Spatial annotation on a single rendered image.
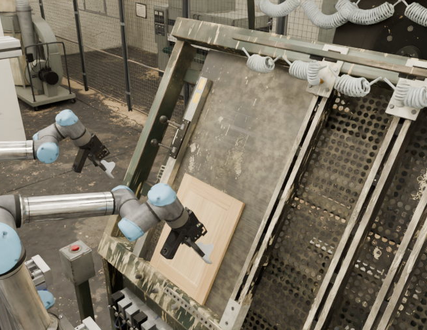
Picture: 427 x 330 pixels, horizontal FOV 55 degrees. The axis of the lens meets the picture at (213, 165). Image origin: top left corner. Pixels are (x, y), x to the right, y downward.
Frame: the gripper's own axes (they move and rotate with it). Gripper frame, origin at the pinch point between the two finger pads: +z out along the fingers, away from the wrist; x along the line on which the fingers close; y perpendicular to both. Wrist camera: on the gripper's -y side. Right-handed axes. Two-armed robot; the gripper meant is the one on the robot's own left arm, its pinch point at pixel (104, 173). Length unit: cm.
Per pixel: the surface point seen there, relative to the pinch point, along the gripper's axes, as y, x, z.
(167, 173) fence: 22.5, -8.4, 19.5
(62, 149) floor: 23, 319, 167
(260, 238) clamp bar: 21, -72, 21
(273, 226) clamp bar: 26, -75, 17
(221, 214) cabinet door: 22, -46, 25
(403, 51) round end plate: 126, -73, 7
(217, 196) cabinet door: 27, -40, 21
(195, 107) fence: 52, -9, 1
